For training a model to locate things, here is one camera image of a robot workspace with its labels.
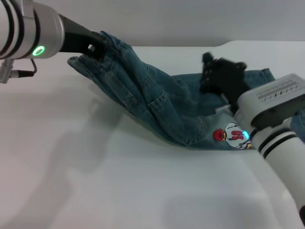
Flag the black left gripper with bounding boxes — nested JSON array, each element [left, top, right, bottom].
[[58, 13, 109, 62]]

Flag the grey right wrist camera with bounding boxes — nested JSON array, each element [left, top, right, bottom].
[[215, 73, 305, 131]]

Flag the blue denim shorts with print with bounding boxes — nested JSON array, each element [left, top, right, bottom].
[[67, 30, 305, 151]]

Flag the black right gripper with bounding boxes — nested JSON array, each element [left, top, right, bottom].
[[199, 51, 251, 113]]

